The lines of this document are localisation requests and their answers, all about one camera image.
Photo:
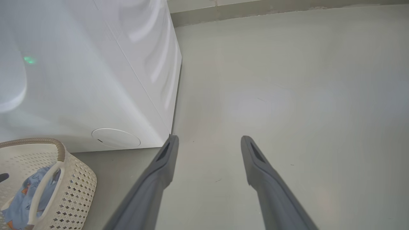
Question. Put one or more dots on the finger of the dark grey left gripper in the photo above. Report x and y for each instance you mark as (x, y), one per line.
(3, 177)

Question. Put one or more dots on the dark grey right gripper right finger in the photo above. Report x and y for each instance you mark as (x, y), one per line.
(274, 198)

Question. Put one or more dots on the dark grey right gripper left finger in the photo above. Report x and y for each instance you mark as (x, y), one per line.
(147, 195)

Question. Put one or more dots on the blue cartoon print garment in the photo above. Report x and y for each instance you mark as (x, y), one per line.
(22, 201)

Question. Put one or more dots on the cream perforated laundry basket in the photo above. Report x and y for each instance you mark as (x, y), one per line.
(76, 191)

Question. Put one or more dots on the white front-load washing machine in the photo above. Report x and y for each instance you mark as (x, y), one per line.
(80, 80)

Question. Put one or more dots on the round white filter cover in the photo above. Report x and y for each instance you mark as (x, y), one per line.
(116, 138)

